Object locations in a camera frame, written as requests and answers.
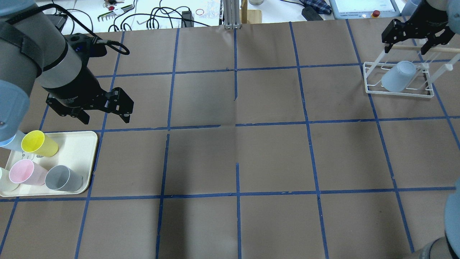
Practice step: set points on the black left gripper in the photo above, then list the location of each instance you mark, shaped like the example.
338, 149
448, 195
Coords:
76, 90

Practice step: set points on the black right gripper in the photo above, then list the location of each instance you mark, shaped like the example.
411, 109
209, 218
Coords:
428, 17

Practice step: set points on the light blue plastic cup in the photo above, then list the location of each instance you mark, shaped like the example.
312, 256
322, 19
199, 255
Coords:
399, 76

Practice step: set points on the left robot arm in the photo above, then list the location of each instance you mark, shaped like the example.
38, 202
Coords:
33, 49

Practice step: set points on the yellow plastic cup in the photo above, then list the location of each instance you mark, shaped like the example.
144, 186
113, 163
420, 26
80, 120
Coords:
39, 143

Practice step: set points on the grey plastic cup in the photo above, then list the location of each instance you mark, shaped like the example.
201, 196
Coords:
62, 178

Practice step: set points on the pink plastic cup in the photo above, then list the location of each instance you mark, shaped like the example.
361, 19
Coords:
27, 172

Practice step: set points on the cream plastic cup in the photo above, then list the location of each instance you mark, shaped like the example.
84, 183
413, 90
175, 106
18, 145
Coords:
6, 185

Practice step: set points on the cream plastic tray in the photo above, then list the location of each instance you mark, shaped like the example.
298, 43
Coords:
77, 151

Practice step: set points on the blue plaid pouch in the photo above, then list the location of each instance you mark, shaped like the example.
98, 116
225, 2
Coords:
320, 6

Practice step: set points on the hex key set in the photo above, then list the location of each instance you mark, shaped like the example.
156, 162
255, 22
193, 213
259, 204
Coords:
115, 13

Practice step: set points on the black power adapter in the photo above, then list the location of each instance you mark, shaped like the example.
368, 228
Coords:
187, 19

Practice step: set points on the wooden stand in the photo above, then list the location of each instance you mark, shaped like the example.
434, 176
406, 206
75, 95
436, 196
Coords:
249, 16

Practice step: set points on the white wire cup rack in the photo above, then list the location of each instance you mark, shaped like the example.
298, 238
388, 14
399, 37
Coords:
430, 67

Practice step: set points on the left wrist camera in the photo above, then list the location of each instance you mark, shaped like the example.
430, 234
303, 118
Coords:
86, 47

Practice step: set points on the aluminium frame post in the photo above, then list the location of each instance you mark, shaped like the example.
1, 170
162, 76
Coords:
231, 14

